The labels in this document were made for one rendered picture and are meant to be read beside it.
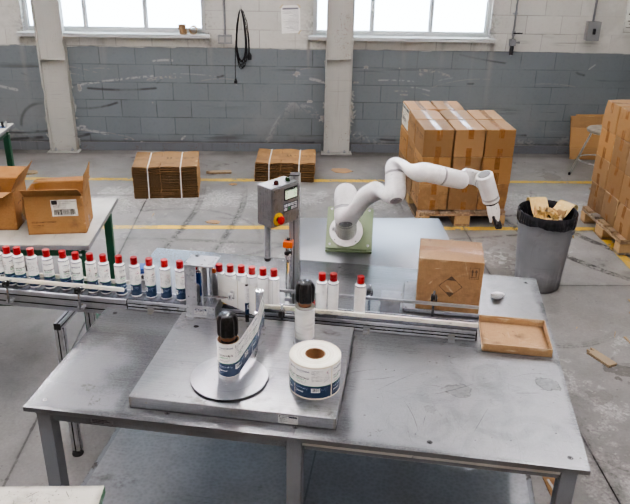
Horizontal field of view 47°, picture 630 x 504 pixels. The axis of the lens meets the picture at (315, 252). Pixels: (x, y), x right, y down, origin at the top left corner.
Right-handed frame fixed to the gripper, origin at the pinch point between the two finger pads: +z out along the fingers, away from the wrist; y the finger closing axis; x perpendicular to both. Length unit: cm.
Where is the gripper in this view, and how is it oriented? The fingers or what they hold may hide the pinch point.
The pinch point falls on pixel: (498, 225)
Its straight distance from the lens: 378.1
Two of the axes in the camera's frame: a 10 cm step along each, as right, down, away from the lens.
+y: -2.5, 6.5, -7.2
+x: 9.0, -1.2, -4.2
